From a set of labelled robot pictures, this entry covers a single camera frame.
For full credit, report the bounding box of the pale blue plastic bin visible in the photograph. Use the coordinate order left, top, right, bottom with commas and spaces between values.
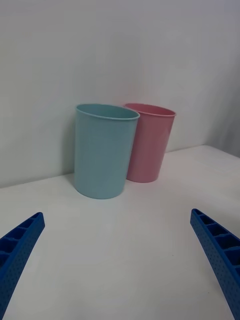
74, 103, 140, 200

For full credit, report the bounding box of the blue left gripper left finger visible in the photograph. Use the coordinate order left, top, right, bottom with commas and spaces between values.
0, 211, 46, 320

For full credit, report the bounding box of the pink plastic bin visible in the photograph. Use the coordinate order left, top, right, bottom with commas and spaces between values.
123, 102, 177, 184

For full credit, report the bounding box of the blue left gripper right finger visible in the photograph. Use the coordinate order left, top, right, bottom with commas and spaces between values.
189, 208, 240, 320

